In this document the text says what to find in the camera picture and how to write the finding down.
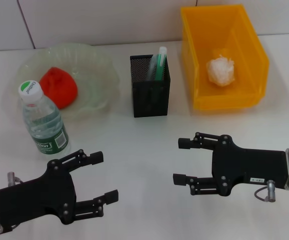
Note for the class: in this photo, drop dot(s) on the yellow plastic bin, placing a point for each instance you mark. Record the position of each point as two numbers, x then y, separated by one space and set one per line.
234 100

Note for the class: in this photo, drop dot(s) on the grey marker pen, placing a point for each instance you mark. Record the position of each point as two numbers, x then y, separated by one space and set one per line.
150 70

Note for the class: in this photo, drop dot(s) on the green pen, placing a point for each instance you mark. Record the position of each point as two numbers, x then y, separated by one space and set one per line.
160 67

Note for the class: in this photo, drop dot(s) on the orange fruit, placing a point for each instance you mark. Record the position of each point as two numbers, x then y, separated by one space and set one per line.
62 87

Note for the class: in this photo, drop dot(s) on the black mesh pen holder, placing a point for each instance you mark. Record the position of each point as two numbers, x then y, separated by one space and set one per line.
150 100

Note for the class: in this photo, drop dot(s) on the white paper ball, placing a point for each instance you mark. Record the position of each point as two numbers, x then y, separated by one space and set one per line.
220 71

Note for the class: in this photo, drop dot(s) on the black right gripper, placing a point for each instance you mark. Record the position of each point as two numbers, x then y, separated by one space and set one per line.
249 165

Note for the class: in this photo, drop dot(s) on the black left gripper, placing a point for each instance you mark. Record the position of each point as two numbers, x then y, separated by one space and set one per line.
34 202

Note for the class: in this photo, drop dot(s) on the clear green-label water bottle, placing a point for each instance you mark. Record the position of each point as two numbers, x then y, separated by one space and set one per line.
44 125

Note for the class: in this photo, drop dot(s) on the green glass fruit plate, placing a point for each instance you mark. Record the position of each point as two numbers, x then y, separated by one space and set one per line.
94 75

